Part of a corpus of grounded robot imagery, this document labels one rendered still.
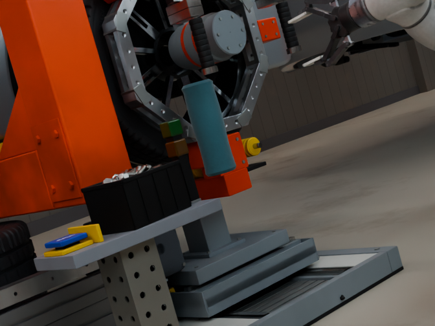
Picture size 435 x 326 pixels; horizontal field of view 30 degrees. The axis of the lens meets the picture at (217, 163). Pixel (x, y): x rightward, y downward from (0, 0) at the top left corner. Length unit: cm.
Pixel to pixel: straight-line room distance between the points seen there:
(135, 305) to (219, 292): 57
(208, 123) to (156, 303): 57
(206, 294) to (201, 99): 56
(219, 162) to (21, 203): 55
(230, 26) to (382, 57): 913
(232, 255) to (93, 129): 66
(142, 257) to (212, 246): 70
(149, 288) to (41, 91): 56
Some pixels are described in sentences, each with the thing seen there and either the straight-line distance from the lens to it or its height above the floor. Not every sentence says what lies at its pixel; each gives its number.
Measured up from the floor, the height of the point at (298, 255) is 14.
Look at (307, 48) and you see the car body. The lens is 525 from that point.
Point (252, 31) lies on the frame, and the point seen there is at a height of 85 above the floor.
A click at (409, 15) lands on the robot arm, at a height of 75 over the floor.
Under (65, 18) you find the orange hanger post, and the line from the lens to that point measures 206.
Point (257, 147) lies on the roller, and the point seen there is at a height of 50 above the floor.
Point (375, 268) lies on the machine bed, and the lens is 255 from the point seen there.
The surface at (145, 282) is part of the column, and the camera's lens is 185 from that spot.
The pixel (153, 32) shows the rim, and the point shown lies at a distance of 245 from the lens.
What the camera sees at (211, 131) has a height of 60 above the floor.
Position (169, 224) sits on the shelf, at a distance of 185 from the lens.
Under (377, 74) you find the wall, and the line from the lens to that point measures 1119.
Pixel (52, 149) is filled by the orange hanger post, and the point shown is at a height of 67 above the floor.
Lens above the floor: 67
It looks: 4 degrees down
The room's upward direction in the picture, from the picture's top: 16 degrees counter-clockwise
